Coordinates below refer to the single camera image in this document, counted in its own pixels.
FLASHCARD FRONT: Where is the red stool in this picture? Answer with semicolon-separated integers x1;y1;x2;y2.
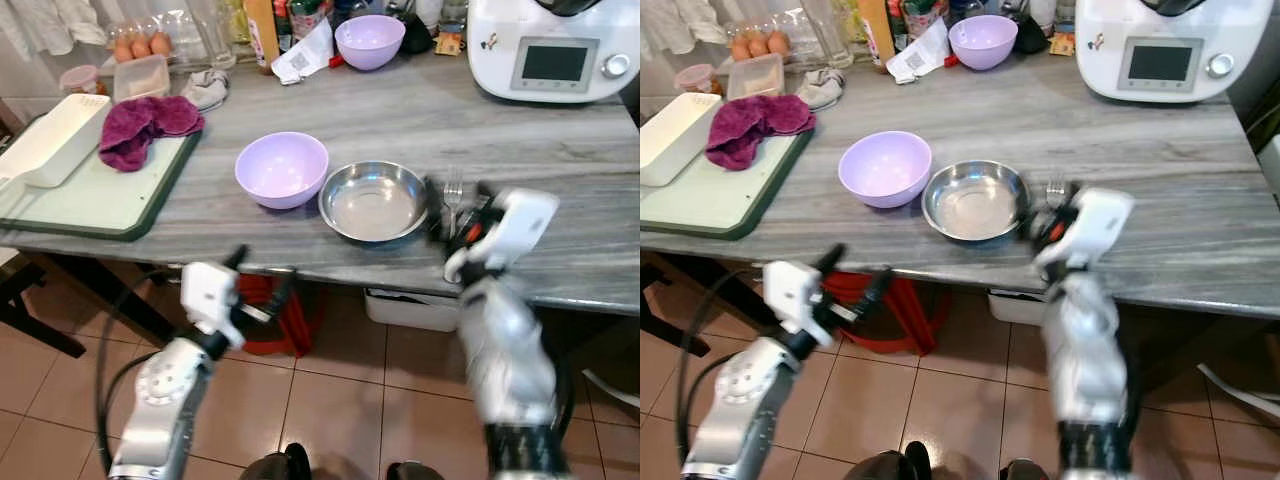
820;270;952;357
235;272;327;359

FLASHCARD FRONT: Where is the stainless steel bowl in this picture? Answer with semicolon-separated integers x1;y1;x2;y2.
318;160;431;247
921;159;1031;244

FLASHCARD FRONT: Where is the white storage bin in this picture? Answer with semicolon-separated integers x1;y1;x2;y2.
988;287;1051;327
364;287;462;334

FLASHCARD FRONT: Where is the lilac plastic bowl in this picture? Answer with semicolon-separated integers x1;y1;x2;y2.
948;14;1019;73
838;130;934;210
235;131;330;211
334;14;407;73

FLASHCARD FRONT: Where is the pale green cutting board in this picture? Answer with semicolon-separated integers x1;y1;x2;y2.
640;125;814;240
0;115;204;243

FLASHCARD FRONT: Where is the white kitchen machine with display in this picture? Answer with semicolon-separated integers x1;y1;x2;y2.
1075;0;1253;105
467;0;641;105

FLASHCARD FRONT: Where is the purple cloth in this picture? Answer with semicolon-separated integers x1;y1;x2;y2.
705;94;817;172
98;95;206;174

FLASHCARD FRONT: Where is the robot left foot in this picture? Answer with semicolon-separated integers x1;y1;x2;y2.
845;442;932;480
240;443;312;480

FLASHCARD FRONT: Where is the black small container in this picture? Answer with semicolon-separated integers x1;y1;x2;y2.
395;8;437;57
1010;8;1050;57

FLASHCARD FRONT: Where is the dark wooden furniture leg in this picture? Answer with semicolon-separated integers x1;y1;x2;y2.
640;253;713;358
0;253;88;360

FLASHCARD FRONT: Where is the grey crumpled cloth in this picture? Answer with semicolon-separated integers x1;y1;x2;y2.
795;67;847;112
180;68;232;112

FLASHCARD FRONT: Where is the white paper with QR code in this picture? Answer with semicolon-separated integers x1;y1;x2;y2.
885;17;952;85
270;19;337;87

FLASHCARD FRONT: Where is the clear plastic food container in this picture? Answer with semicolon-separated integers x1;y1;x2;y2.
112;54;172;104
726;53;787;102

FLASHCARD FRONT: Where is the long white plastic box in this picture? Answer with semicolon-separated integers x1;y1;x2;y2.
0;93;112;190
640;92;723;189

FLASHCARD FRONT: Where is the white floor object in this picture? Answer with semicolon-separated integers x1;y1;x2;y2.
1197;361;1280;422
580;367;641;410

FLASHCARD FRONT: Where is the clear drinking glass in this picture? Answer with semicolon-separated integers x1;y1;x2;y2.
190;0;237;71
800;0;853;69

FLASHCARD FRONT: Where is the orange-brown bottle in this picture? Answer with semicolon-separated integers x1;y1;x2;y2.
243;0;282;74
858;0;897;72

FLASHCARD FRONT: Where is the small jar with pink lid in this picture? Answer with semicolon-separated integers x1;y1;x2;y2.
58;65;102;97
673;64;717;97

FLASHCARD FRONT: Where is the clear egg carton with eggs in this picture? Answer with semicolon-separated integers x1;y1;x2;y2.
105;14;197;67
725;14;803;64

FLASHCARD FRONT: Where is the white hanging towel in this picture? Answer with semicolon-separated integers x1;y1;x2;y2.
640;0;737;53
0;0;107;57

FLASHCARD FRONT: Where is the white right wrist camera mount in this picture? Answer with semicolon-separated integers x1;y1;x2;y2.
1034;188;1135;271
444;188;560;285

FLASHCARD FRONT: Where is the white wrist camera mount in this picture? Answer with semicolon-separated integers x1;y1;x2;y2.
1034;188;1135;271
180;262;246;350
444;188;560;285
762;260;836;350

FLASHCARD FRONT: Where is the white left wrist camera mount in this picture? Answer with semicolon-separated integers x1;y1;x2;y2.
180;262;246;350
762;260;836;350

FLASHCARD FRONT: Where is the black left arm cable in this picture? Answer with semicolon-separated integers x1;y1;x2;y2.
674;265;773;443
94;267;193;447

